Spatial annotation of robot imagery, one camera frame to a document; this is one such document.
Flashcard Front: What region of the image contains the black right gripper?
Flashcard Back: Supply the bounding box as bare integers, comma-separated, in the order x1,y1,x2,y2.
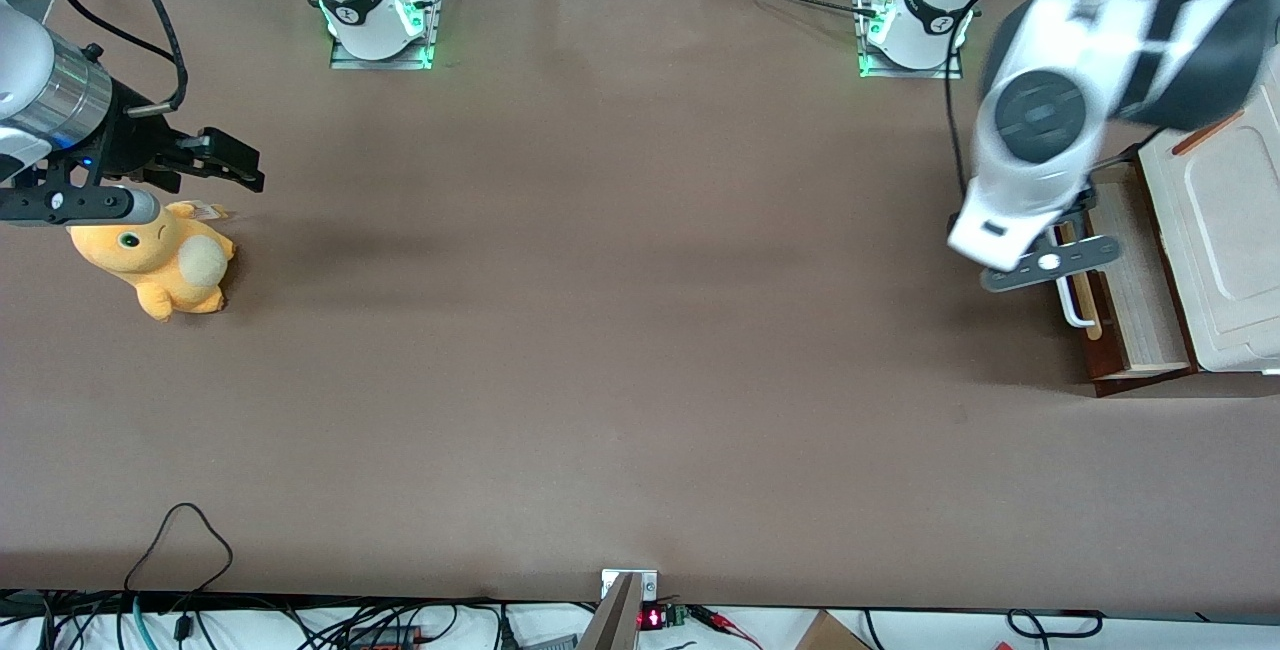
60,80,266,193

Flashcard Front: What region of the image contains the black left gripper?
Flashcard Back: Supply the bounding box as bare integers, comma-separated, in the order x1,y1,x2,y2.
1050,184,1099,233

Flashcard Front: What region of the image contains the dark wood drawer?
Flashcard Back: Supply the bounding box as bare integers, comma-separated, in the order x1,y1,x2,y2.
1054,160,1199,399

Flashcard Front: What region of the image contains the white drawer handle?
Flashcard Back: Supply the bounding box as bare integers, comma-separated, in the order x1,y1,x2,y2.
1057,272,1099,330

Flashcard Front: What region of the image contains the orange plush toy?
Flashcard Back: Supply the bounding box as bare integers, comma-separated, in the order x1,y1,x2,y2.
67,200,237,322

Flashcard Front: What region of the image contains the brown cardboard box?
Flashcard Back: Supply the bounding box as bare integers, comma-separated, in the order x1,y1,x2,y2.
794,610,873,650

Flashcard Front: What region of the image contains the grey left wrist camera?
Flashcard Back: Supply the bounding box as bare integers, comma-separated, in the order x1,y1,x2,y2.
979,234,1122,294

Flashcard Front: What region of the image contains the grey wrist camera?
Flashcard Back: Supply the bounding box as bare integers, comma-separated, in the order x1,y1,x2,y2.
0,186,161,227
979,234,1122,294

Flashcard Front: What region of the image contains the light wood handle strip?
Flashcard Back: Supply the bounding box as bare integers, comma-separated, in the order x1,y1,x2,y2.
1074,270,1104,342

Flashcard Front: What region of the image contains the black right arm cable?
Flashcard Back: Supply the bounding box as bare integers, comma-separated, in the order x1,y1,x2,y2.
55,0,190,117

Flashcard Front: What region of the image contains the copper cabinet handle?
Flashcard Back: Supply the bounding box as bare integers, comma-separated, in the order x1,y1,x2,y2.
1172,110,1247,156

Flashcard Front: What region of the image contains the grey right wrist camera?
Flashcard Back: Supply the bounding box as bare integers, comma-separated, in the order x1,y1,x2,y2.
0,186,161,227

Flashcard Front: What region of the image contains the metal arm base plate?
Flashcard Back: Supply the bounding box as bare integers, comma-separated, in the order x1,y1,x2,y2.
330,0,443,71
856,0,964,80

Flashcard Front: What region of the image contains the looped black cable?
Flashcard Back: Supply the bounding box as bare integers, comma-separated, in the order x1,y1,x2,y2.
124,503,234,597

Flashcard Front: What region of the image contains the black floor cable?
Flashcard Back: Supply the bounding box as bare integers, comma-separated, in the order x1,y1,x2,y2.
1005,609,1105,638

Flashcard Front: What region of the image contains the red wire pair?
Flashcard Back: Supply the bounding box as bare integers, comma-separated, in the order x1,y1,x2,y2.
688,606,763,649

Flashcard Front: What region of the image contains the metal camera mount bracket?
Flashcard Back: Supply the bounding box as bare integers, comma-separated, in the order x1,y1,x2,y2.
576,569,660,650

